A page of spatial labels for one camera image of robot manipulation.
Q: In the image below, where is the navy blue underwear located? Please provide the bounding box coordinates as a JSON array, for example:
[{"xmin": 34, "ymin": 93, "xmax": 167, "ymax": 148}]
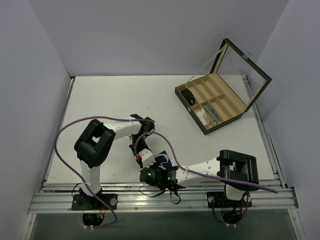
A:
[{"xmin": 154, "ymin": 150, "xmax": 173, "ymax": 171}]

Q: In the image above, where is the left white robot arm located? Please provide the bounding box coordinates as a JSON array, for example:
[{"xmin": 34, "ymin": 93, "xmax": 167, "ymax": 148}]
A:
[{"xmin": 74, "ymin": 114, "xmax": 156, "ymax": 210}]

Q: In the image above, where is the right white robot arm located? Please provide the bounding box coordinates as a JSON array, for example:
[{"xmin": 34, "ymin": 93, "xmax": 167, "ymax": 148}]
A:
[{"xmin": 139, "ymin": 149, "xmax": 259, "ymax": 207}]

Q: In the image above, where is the black rolled cloth in box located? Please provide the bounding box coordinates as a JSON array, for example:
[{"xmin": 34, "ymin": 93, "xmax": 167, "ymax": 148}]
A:
[{"xmin": 180, "ymin": 88, "xmax": 196, "ymax": 106}]

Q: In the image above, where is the white pink rolled cloth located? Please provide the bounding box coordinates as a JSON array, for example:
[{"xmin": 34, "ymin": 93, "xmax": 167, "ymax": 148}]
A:
[{"xmin": 196, "ymin": 108, "xmax": 210, "ymax": 126}]

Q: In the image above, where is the grey rolled cloth in box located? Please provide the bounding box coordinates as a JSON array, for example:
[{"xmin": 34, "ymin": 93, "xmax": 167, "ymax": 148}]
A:
[{"xmin": 204, "ymin": 104, "xmax": 219, "ymax": 125}]

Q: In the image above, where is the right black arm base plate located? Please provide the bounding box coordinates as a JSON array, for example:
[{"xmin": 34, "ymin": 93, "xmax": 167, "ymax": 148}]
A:
[{"xmin": 206, "ymin": 191, "xmax": 247, "ymax": 209}]

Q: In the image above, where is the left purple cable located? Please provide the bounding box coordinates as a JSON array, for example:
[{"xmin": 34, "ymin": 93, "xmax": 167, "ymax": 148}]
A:
[{"xmin": 54, "ymin": 115, "xmax": 156, "ymax": 230}]

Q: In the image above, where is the purple cable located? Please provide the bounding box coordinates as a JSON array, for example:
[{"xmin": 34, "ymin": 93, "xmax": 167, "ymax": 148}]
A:
[
  {"xmin": 54, "ymin": 115, "xmax": 156, "ymax": 230},
  {"xmin": 133, "ymin": 132, "xmax": 279, "ymax": 227}
]

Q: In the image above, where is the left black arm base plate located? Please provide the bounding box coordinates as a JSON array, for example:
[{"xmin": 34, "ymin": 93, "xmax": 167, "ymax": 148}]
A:
[{"xmin": 71, "ymin": 193, "xmax": 118, "ymax": 211}]

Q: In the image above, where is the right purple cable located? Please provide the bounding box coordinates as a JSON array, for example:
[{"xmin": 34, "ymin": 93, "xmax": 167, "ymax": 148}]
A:
[{"xmin": 133, "ymin": 132, "xmax": 279, "ymax": 227}]

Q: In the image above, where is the aluminium rail frame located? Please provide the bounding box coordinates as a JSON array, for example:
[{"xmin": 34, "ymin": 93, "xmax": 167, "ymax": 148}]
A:
[{"xmin": 21, "ymin": 74, "xmax": 307, "ymax": 240}]

